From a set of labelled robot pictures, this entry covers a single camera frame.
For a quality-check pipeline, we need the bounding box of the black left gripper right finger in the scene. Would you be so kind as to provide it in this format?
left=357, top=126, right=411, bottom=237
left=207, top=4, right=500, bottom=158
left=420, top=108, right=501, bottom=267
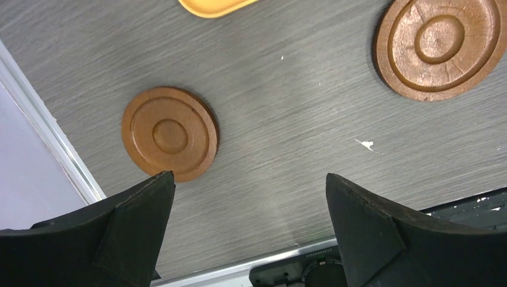
left=326, top=173, right=506, bottom=286

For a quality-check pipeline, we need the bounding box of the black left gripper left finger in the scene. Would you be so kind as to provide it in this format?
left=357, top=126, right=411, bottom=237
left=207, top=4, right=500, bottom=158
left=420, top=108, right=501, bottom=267
left=1, top=172, right=175, bottom=286

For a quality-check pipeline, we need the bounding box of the brown coaster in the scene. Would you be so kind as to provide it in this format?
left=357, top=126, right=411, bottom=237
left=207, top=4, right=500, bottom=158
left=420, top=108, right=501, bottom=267
left=374, top=1, right=506, bottom=102
left=121, top=86, right=219, bottom=182

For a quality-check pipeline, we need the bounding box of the yellow tray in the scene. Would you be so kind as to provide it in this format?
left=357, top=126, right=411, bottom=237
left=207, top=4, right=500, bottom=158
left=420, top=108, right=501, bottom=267
left=178, top=0, right=258, bottom=19

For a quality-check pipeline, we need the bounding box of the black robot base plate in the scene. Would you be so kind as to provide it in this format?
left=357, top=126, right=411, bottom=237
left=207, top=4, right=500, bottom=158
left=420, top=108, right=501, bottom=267
left=249, top=187, right=506, bottom=286

